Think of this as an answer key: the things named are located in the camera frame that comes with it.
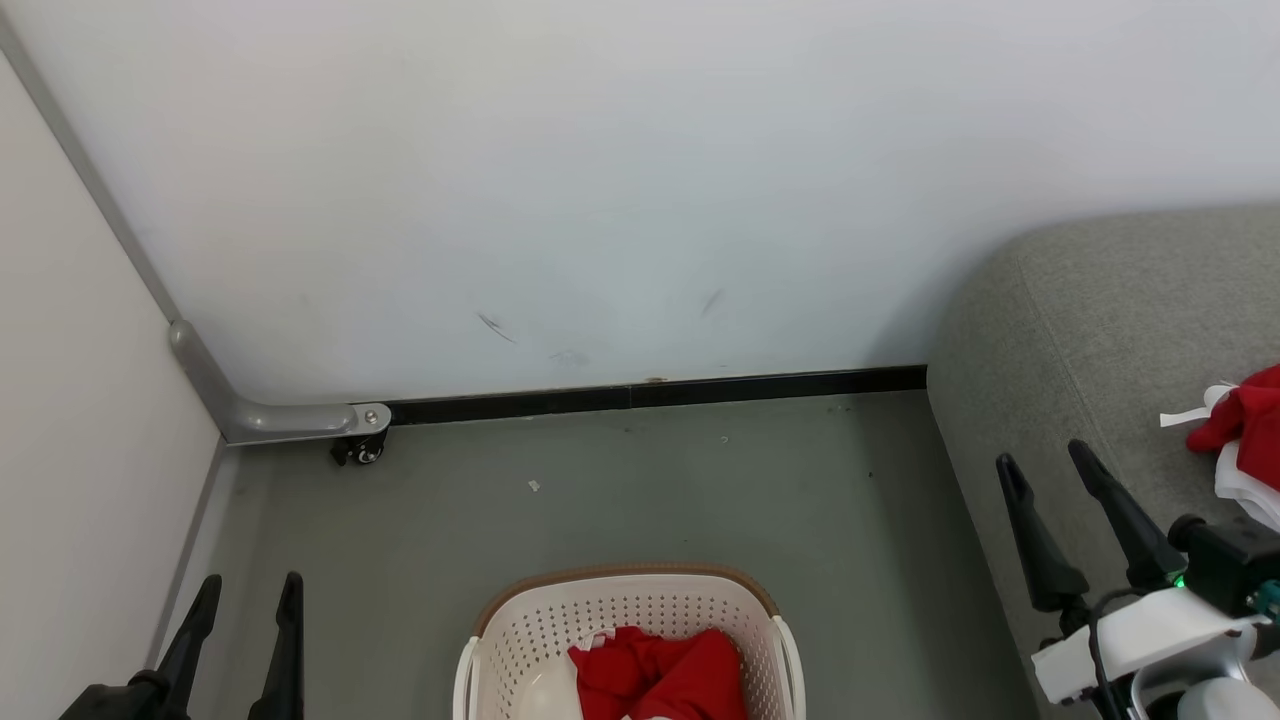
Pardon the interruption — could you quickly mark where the cream perforated laundry basket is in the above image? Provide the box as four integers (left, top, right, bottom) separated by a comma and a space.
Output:
453, 563, 807, 720

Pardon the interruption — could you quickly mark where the grey metal partition frame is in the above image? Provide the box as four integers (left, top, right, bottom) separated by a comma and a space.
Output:
0, 10, 392, 446

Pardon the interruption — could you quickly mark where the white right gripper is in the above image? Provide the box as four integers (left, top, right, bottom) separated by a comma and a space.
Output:
995, 438, 1271, 707

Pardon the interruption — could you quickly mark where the black baseboard strip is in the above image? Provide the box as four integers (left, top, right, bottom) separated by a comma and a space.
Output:
388, 365, 928, 427

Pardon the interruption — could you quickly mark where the black caster wheel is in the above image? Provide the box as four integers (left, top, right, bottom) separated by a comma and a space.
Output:
331, 432, 389, 467

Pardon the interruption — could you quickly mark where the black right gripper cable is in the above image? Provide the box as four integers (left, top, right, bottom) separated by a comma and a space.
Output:
1088, 588, 1166, 720

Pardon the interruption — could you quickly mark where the grey fabric sofa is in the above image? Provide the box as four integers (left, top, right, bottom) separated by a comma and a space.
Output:
926, 203, 1280, 720

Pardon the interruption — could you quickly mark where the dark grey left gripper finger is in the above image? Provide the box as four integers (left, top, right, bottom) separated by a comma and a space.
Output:
248, 572, 306, 720
150, 574, 224, 720

